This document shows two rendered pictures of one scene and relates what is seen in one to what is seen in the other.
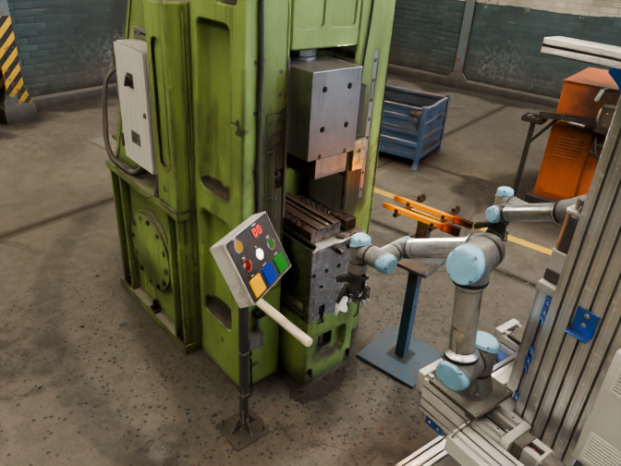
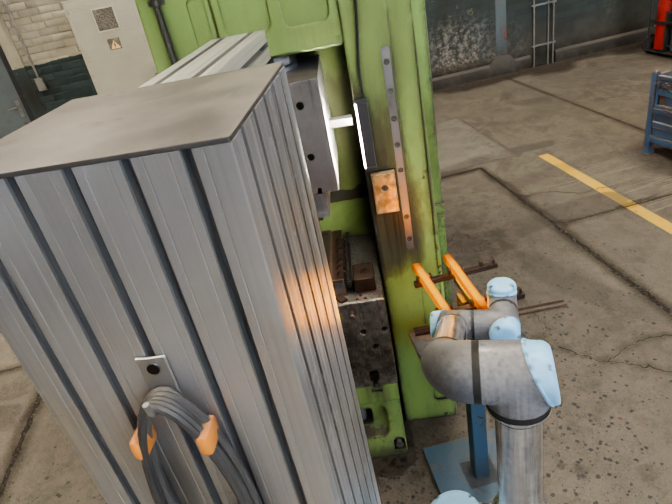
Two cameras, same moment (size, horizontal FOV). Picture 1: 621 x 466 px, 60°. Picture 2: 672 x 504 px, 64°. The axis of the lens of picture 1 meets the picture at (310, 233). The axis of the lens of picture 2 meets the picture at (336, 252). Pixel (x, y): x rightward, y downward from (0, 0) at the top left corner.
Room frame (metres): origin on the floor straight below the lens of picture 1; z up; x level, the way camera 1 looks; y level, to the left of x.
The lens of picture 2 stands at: (1.25, -1.47, 2.13)
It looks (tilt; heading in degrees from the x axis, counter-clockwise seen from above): 29 degrees down; 48
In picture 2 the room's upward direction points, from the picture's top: 12 degrees counter-clockwise
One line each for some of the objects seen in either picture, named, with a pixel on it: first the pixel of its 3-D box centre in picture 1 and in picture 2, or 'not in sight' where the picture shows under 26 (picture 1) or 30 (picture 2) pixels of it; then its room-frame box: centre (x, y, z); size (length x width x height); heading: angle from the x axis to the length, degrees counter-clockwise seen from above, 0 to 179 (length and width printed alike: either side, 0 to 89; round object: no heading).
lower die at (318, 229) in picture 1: (298, 216); (320, 263); (2.55, 0.06, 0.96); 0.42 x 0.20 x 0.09; 42
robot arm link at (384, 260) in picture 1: (383, 258); not in sight; (1.72, -0.28, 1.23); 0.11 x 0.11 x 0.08; 46
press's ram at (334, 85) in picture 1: (311, 102); (300, 124); (2.58, 0.03, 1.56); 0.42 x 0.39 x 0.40; 42
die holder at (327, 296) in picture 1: (303, 255); (344, 309); (2.60, 0.03, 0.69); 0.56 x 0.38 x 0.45; 42
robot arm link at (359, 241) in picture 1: (359, 249); not in sight; (1.77, -0.19, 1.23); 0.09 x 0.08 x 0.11; 46
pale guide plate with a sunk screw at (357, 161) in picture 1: (358, 153); (385, 192); (2.70, -0.22, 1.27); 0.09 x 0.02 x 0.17; 132
